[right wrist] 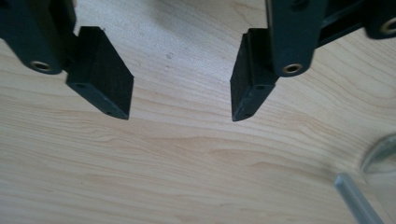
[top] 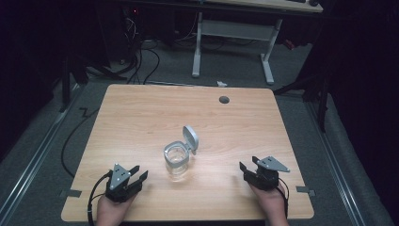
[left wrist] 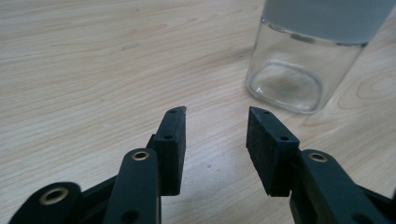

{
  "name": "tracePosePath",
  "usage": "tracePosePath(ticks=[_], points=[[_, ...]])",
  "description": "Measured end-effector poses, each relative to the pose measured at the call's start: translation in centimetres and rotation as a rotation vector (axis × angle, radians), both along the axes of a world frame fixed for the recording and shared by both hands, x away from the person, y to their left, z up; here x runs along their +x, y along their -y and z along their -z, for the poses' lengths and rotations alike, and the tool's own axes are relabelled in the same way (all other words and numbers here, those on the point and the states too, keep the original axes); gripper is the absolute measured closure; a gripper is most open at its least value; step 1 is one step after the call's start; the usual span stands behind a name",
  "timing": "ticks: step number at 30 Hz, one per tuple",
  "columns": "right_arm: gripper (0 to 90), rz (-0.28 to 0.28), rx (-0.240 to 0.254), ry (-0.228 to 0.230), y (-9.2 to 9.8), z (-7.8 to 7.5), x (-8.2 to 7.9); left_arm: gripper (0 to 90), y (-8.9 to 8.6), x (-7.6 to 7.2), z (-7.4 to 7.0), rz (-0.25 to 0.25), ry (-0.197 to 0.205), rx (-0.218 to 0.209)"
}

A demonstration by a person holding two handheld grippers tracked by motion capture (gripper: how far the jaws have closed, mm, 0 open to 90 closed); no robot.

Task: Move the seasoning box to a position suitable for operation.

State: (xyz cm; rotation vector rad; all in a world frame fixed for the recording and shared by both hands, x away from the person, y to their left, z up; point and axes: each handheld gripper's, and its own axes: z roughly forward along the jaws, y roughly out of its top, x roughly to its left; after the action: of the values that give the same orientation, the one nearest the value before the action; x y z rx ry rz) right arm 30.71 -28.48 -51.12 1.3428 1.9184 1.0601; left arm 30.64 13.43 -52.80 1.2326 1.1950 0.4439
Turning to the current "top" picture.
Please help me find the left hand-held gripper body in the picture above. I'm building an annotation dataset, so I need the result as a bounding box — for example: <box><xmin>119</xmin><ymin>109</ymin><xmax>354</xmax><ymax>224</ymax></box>
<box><xmin>104</xmin><ymin>163</ymin><xmax>141</xmax><ymax>203</ymax></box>

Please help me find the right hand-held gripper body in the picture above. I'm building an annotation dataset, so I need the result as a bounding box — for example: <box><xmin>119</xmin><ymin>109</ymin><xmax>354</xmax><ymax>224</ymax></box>
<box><xmin>244</xmin><ymin>155</ymin><xmax>291</xmax><ymax>192</ymax></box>

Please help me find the person's right hand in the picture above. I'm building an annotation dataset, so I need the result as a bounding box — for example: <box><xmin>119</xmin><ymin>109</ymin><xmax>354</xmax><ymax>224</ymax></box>
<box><xmin>248</xmin><ymin>183</ymin><xmax>290</xmax><ymax>226</ymax></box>

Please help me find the person's left hand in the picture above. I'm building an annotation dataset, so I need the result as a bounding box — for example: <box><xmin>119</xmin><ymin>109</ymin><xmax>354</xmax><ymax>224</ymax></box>
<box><xmin>95</xmin><ymin>192</ymin><xmax>136</xmax><ymax>226</ymax></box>

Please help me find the clear jar with grey lid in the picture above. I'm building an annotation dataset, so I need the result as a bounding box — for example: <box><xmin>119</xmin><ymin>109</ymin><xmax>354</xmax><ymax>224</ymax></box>
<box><xmin>163</xmin><ymin>124</ymin><xmax>200</xmax><ymax>184</ymax></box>

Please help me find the grey tape strip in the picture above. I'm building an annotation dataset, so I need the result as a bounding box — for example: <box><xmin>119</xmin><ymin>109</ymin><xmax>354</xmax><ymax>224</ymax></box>
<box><xmin>60</xmin><ymin>188</ymin><xmax>83</xmax><ymax>199</ymax></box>
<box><xmin>295</xmin><ymin>186</ymin><xmax>316</xmax><ymax>198</ymax></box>

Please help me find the black metal stand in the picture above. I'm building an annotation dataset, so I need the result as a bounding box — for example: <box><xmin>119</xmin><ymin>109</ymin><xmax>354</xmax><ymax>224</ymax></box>
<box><xmin>272</xmin><ymin>70</ymin><xmax>331</xmax><ymax>134</ymax></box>
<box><xmin>58</xmin><ymin>56</ymin><xmax>128</xmax><ymax>113</ymax></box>

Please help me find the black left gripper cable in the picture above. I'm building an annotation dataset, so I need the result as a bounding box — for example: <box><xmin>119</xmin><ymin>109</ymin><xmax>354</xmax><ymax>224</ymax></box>
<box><xmin>87</xmin><ymin>170</ymin><xmax>113</xmax><ymax>226</ymax></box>

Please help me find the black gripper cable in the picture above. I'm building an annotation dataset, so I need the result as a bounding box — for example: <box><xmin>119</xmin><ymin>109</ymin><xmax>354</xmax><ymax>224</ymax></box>
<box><xmin>87</xmin><ymin>170</ymin><xmax>113</xmax><ymax>226</ymax></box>
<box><xmin>277</xmin><ymin>177</ymin><xmax>290</xmax><ymax>219</ymax></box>

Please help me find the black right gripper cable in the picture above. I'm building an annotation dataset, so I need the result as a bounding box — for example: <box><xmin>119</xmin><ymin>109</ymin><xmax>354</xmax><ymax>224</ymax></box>
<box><xmin>277</xmin><ymin>177</ymin><xmax>290</xmax><ymax>219</ymax></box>

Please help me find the thin black floor cable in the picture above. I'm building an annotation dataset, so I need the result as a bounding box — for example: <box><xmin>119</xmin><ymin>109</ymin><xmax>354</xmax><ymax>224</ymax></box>
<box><xmin>60</xmin><ymin>106</ymin><xmax>102</xmax><ymax>179</ymax></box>

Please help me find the metal floor rail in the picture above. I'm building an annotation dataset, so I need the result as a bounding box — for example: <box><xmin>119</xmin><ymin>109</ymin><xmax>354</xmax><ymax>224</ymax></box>
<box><xmin>305</xmin><ymin>100</ymin><xmax>369</xmax><ymax>226</ymax></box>
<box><xmin>0</xmin><ymin>84</ymin><xmax>87</xmax><ymax>222</ymax></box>

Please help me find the bundle of black cables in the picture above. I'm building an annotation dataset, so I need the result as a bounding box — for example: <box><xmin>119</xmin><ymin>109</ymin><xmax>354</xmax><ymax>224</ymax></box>
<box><xmin>123</xmin><ymin>15</ymin><xmax>161</xmax><ymax>86</ymax></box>

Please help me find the white desk with metal frame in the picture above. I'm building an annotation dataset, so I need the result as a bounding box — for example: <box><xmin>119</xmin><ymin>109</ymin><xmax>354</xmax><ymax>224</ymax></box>
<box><xmin>191</xmin><ymin>0</ymin><xmax>325</xmax><ymax>86</ymax></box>

